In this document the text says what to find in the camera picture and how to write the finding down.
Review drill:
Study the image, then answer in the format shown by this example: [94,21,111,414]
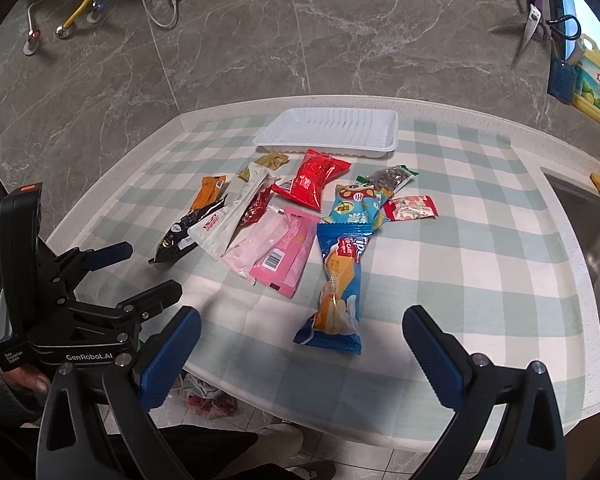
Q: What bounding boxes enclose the black snack packet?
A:
[148,197,226,266]

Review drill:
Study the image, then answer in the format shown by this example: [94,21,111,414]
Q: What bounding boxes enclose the white long snack packet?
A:
[187,162,270,259]

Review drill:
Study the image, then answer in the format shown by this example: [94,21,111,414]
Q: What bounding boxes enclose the blue bread snack packet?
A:
[294,223,374,356]

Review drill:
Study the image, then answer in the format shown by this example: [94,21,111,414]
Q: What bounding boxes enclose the orange snack bar packet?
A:
[189,176,226,211]

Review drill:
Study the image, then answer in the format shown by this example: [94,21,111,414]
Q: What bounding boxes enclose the pink snack packet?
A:
[222,206,320,298]

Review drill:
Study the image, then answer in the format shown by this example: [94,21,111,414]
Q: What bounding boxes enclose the red white hawthorn packet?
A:
[384,195,439,222]

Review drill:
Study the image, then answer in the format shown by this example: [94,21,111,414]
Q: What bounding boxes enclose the dark red chocolate packet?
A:
[230,184,272,242]

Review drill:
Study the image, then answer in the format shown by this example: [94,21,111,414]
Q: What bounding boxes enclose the blue panda walnut packet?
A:
[323,183,390,230]

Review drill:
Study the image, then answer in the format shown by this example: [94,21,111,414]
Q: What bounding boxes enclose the green-edged sunflower seed packet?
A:
[355,165,418,195]

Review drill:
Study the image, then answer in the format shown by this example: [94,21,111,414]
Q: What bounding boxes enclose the gold snack packet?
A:
[254,152,289,171]

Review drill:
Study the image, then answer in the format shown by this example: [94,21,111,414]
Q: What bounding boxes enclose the red snack bag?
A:
[272,148,351,212]

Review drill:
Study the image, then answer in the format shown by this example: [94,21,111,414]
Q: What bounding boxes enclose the person's left hand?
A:
[0,366,50,394]

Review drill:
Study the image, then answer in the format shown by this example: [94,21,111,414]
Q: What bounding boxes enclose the green checkered tablecloth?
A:
[47,112,588,453]

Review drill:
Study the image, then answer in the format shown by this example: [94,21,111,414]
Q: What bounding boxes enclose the steel sink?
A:
[545,174,600,322]

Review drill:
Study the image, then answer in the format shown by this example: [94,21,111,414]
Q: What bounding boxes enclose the white plastic tray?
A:
[252,107,399,158]

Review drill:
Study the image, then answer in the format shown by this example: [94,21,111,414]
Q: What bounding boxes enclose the yellow oil bottle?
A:
[572,35,600,124]

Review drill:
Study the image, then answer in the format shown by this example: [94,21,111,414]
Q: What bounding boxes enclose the blue hanging holder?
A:
[547,58,577,105]

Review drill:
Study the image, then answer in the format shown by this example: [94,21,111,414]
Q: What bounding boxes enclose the black-handled scissors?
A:
[546,14,582,61]

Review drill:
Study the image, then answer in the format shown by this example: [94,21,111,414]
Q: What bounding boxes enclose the purple-handled scissors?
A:
[517,0,542,58]

